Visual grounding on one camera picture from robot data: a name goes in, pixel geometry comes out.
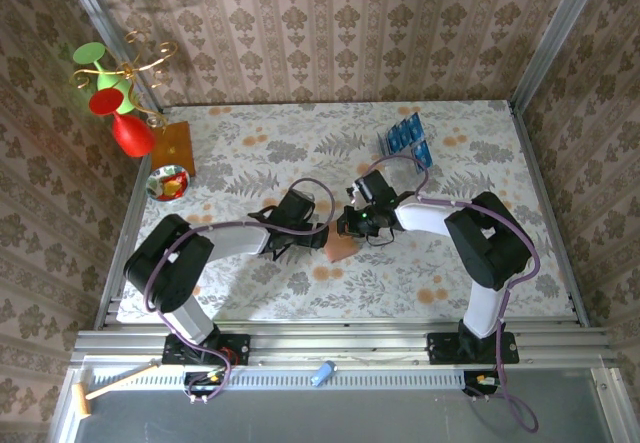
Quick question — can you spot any blue tray rack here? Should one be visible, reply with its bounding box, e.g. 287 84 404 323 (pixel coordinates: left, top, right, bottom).
377 110 436 187

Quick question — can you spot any floral tablecloth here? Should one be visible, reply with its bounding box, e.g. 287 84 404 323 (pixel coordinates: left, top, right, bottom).
117 100 576 324

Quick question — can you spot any blue plastic tube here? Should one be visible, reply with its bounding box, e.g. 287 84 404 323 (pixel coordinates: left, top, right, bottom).
309 360 339 388

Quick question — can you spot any patterned candy bowl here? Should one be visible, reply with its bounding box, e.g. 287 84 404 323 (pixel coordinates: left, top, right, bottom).
145 165 191 203

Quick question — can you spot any orange wooden rack base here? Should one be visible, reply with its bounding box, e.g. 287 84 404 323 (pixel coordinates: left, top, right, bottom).
149 121 196 178

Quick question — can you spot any black power connector block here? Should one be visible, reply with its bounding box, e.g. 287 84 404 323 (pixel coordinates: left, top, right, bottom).
183 370 227 399
463 370 502 397

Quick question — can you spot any grey metal panel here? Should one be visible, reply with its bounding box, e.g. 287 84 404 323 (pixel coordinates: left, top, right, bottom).
49 367 640 443

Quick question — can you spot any red wine glass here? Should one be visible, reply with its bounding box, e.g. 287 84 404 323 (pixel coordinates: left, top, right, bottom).
88 87 157 158

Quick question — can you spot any wooden mallet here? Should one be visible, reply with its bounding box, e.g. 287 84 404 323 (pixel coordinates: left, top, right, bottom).
72 360 161 419

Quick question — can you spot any green wine glass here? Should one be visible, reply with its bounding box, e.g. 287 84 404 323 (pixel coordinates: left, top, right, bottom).
72 41 136 115

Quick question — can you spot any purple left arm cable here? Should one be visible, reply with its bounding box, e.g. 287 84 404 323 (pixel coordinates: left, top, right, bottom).
143 177 336 404

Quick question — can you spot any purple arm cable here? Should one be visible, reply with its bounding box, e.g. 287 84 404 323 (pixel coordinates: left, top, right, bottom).
367 155 544 434
143 177 336 404

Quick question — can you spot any thin black cable loop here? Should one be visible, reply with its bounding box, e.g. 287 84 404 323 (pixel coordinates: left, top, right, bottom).
367 222 395 247

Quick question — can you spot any aluminium mounting rail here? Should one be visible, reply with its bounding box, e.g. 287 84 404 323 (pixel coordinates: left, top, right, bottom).
69 322 616 369

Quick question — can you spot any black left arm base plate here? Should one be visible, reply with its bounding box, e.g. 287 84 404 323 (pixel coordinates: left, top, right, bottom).
162 333 251 367

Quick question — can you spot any slotted grey cable duct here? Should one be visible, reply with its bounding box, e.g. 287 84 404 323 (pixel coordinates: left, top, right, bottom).
89 365 469 392

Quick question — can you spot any aluminium table side rail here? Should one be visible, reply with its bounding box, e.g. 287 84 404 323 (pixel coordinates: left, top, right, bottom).
94 155 151 329
509 102 589 327

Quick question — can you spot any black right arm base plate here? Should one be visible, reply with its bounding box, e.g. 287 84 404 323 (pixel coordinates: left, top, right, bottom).
426 331 520 366

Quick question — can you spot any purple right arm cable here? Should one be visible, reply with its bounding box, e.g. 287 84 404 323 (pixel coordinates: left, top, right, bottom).
367 155 544 434

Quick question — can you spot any gold wire glass rack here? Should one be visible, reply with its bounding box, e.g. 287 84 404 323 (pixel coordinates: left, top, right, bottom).
68 30 179 129

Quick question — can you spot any aluminium frame post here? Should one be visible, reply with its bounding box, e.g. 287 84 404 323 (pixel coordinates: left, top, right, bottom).
57 0 164 114
509 0 609 109

